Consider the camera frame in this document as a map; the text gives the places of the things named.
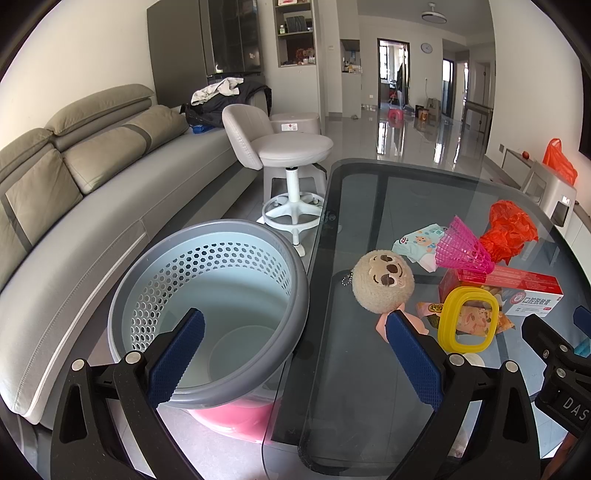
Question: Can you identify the red toothpaste box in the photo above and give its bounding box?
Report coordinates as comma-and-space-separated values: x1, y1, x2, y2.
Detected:
438, 266, 564, 317

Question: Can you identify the pink snack packet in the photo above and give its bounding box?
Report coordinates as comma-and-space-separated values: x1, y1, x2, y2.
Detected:
416, 302, 515, 337

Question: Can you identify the yellow plastic ring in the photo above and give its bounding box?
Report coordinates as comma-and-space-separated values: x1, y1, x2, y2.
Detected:
437, 285, 501, 355

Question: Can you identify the red plastic bag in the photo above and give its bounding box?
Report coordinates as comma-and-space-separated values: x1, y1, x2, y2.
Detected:
480, 200, 539, 264

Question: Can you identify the pink toy piece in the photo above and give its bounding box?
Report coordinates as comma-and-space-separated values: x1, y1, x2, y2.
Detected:
376, 308, 430, 343

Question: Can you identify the wet wipes packet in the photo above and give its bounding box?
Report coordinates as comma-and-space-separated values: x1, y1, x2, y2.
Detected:
392, 224, 447, 273

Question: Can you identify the grey perforated trash bin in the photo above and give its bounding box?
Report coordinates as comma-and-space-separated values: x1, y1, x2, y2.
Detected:
107, 220, 308, 409

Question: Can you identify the white appliance box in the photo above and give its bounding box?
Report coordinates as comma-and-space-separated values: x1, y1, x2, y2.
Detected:
521, 162, 576, 228

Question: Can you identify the black glass coffee table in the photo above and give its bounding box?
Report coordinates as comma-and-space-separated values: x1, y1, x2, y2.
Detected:
260, 158, 591, 478

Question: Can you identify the pink plastic basket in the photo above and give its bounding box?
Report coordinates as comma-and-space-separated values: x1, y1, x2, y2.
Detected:
435, 216, 495, 274

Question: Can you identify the pink stool under bin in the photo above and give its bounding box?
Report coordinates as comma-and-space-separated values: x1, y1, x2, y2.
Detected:
186, 400, 273, 444

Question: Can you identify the orange plastic bag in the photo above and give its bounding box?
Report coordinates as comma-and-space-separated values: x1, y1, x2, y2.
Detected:
543, 138, 578, 186

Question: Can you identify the sloth plush toy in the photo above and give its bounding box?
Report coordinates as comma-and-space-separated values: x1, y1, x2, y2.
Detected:
352, 250, 415, 314

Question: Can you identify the grey sofa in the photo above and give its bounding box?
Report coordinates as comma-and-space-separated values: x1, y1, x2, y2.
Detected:
1, 84, 254, 427

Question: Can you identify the pile of clothes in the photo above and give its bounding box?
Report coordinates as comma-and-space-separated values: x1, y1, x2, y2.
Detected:
180, 78, 273, 128

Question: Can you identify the white swivel stool chair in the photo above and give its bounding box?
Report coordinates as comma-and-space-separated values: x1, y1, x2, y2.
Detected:
221, 104, 334, 256

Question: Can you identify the ceiling fan light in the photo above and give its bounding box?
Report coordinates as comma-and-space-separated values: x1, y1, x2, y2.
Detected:
421, 2, 448, 25

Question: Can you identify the white plastic step stool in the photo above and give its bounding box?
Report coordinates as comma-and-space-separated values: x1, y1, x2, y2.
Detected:
270, 112, 322, 135

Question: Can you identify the dark grey cabinet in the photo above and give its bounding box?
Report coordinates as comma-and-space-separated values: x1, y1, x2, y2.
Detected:
146, 0, 264, 107

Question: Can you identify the wall clock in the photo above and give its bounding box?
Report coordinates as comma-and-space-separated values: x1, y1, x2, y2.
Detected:
421, 42, 433, 54

